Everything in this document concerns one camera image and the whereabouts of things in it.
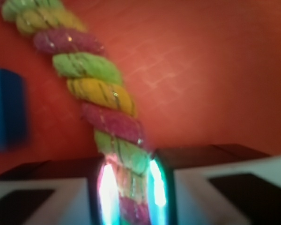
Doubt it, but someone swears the multicolored twisted rope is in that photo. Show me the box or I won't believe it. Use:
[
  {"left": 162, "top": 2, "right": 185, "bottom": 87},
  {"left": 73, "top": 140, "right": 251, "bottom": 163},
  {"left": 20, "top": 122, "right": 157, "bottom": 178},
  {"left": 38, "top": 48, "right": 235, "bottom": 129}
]
[{"left": 0, "top": 0, "right": 155, "bottom": 225}]

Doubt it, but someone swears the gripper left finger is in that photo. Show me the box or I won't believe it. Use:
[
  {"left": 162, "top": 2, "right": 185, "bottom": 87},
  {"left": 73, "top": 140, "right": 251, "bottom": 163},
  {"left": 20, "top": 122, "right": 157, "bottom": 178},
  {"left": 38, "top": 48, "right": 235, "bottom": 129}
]
[{"left": 0, "top": 156, "right": 120, "bottom": 225}]

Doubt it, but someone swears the blue rectangular block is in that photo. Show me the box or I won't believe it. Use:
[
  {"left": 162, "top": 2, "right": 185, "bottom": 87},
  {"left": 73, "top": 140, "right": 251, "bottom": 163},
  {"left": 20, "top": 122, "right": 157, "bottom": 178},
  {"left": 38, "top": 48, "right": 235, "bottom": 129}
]
[{"left": 0, "top": 68, "right": 28, "bottom": 152}]

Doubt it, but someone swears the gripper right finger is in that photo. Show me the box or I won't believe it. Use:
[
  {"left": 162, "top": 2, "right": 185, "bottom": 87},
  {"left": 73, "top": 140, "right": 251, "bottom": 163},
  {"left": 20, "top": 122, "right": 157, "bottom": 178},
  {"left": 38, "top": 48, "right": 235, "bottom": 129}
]
[{"left": 148, "top": 144, "right": 281, "bottom": 225}]

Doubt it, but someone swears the red plastic tray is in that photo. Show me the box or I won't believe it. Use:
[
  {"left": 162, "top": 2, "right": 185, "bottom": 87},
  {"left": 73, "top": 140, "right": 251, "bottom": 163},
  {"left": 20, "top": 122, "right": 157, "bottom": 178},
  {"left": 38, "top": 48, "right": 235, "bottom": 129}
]
[{"left": 0, "top": 0, "right": 281, "bottom": 173}]

